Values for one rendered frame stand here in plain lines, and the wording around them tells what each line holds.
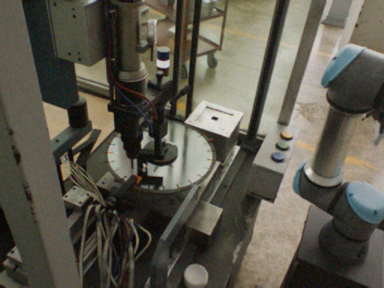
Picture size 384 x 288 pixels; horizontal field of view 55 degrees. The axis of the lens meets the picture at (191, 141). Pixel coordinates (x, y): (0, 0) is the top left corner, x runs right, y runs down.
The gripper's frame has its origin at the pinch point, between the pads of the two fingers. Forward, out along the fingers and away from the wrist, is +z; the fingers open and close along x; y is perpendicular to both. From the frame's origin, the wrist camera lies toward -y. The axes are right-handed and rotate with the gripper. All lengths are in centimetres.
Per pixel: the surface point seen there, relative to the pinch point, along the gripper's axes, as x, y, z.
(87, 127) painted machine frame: 3, -101, -12
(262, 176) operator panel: -9.3, -45.0, 5.7
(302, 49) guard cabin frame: 13.4, -28.2, -29.6
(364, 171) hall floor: 61, 84, 91
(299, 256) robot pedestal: -35, -41, 16
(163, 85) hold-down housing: -11, -81, -34
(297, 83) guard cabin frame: 12.4, -27.0, -17.0
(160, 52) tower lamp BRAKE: 26, -75, -25
